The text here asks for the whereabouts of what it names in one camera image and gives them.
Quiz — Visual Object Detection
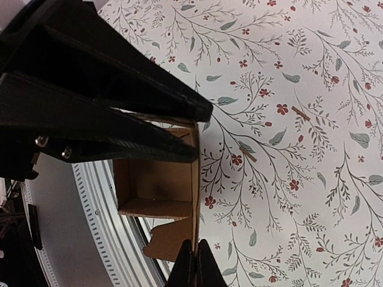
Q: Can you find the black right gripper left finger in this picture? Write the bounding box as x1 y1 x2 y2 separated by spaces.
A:
166 240 194 287

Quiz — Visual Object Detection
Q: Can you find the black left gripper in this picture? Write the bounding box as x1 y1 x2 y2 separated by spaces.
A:
1 73 198 181

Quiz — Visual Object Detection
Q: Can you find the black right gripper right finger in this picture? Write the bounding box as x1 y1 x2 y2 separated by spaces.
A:
196 239 226 287

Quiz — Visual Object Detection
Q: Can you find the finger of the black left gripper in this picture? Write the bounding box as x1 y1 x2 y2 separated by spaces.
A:
1 1 213 122

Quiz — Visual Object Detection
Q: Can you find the brown cardboard box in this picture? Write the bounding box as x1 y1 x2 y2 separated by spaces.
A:
113 118 201 264

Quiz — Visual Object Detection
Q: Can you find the floral patterned table mat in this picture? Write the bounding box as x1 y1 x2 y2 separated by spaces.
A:
99 1 382 286

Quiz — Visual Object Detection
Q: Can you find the small brown cardboard scrap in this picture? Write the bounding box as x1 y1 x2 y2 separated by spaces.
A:
291 106 311 121

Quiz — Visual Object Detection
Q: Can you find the front aluminium rail base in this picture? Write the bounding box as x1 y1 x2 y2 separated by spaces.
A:
21 155 171 286

